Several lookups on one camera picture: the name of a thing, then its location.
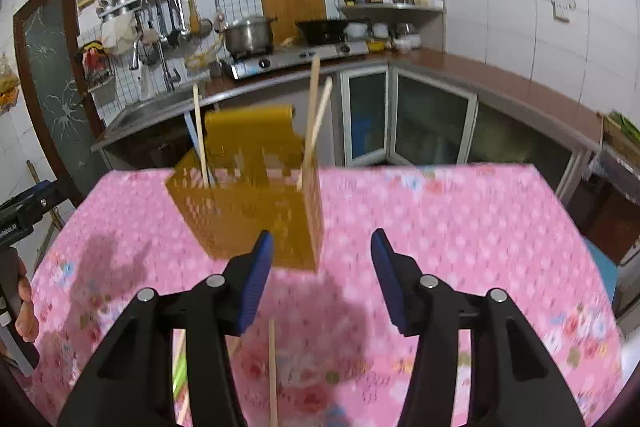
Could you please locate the steel kitchen sink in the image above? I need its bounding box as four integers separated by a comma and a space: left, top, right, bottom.
107, 82, 196, 131

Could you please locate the kitchen counter with cabinets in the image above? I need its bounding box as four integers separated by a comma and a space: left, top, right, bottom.
93, 50, 602, 202

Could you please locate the person's left hand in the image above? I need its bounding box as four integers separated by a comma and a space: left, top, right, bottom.
15, 258, 39, 343

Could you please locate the dark glass door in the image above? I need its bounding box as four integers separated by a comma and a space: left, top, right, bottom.
13, 0, 107, 207

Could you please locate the pink floral tablecloth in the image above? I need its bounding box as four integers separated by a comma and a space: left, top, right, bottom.
27, 165, 623, 426

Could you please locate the sink faucet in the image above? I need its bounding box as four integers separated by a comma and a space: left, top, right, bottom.
155, 40, 181, 92

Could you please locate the chopstick standing in holder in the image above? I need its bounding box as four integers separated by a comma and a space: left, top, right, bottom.
192, 83, 209, 188

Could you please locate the yellow perforated utensil holder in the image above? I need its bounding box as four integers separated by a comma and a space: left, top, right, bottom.
166, 105, 324, 271

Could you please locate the hanging utensil rack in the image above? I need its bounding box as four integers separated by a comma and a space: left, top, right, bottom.
96, 0, 210, 55

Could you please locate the gas stove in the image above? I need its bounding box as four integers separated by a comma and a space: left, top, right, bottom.
221, 41, 369, 81

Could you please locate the steel cooking pot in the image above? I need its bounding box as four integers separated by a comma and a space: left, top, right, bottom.
214, 15, 276, 60

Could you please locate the black wok pan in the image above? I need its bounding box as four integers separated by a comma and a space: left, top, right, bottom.
296, 18, 349, 46

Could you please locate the green frog handle utensil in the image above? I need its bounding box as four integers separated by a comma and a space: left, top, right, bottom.
172, 329, 186, 400

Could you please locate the white wall socket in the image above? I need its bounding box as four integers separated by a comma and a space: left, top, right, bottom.
551, 0, 576, 23

